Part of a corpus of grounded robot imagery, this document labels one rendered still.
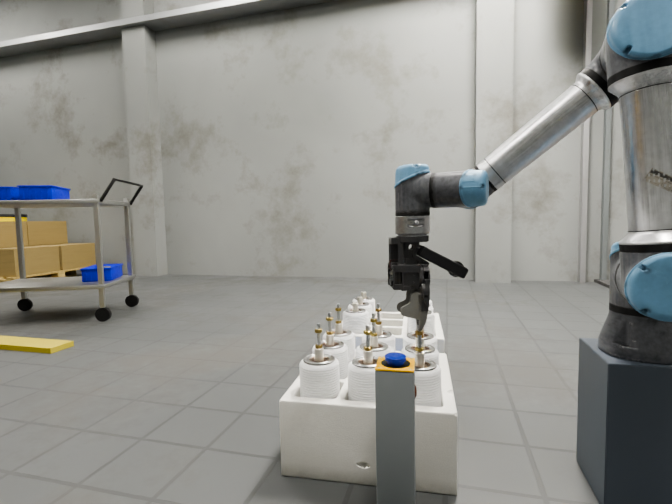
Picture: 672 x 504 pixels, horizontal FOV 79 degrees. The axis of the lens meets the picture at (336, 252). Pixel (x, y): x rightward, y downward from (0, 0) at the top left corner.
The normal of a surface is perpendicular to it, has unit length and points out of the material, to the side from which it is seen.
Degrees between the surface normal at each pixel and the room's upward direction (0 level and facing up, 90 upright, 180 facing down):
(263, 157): 90
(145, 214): 90
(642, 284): 98
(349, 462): 90
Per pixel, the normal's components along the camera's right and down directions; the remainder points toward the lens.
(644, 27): -0.46, -0.06
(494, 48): -0.26, 0.07
